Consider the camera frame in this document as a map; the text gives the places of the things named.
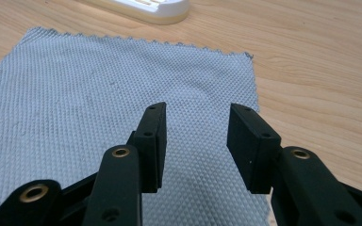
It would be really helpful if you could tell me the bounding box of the white and cream plastic box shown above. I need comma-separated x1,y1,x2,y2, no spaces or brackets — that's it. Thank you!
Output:
86,0,190,25

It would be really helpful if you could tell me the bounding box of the grey textured cloth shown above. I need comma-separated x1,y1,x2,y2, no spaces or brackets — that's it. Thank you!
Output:
0,26,276,226

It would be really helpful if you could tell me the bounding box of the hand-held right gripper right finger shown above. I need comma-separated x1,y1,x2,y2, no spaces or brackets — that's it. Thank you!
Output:
225,103,283,195

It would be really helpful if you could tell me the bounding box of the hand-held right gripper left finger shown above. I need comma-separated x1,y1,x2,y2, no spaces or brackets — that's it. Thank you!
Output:
126,101,168,194

